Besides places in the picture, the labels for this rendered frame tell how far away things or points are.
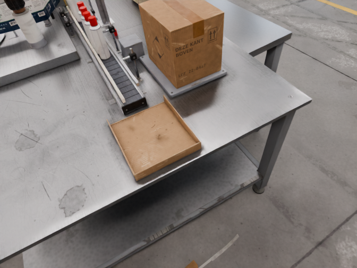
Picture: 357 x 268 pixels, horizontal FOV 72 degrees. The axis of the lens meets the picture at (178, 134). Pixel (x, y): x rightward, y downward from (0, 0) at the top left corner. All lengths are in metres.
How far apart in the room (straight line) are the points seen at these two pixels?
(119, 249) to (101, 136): 0.66
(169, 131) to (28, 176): 0.54
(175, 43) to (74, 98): 0.55
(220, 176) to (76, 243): 0.88
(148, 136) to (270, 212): 1.05
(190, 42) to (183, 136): 0.37
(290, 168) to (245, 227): 0.56
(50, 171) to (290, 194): 1.44
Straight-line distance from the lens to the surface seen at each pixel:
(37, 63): 1.52
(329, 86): 2.66
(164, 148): 0.92
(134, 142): 0.97
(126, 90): 1.12
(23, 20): 1.59
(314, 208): 1.84
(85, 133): 1.08
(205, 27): 1.05
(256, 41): 1.48
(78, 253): 1.53
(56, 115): 1.22
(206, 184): 1.53
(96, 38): 1.29
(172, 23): 1.02
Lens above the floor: 1.57
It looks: 50 degrees down
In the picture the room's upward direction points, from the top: 8 degrees counter-clockwise
